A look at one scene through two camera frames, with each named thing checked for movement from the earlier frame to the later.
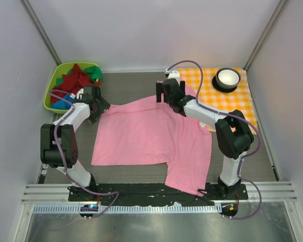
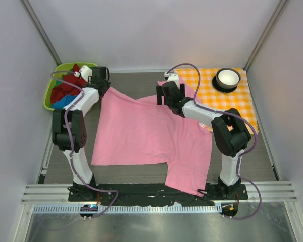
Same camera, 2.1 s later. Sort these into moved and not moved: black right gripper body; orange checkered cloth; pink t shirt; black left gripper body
Moved: black left gripper body
Not moved: orange checkered cloth; black right gripper body; pink t shirt
